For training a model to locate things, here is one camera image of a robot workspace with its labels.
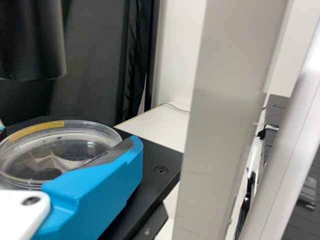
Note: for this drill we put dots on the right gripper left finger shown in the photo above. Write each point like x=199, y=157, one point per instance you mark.
x=1, y=128

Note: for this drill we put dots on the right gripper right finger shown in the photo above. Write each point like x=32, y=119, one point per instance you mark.
x=95, y=190

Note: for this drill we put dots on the petri dish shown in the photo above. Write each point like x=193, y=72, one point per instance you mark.
x=37, y=140

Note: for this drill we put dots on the cream microscope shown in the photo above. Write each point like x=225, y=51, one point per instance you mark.
x=220, y=100

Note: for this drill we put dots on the white pipette stand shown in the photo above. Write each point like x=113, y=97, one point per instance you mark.
x=287, y=155

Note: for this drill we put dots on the black platform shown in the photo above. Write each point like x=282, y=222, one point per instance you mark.
x=277, y=112

